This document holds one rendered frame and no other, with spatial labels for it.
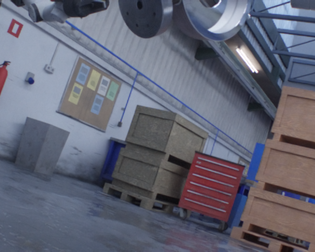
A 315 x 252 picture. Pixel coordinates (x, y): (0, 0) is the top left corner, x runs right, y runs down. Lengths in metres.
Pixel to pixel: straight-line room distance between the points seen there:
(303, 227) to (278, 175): 0.74
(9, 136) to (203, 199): 2.76
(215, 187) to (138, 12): 4.52
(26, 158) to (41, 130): 0.43
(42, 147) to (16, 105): 0.73
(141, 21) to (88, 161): 5.85
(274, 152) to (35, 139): 3.10
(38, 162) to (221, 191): 2.45
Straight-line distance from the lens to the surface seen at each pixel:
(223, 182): 5.56
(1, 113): 5.59
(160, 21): 1.13
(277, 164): 5.29
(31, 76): 5.71
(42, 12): 1.76
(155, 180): 5.45
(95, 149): 7.02
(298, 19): 10.89
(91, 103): 6.70
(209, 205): 5.56
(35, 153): 5.44
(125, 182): 5.79
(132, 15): 1.22
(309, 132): 5.33
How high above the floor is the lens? 0.44
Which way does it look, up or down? 7 degrees up
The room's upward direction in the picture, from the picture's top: 18 degrees clockwise
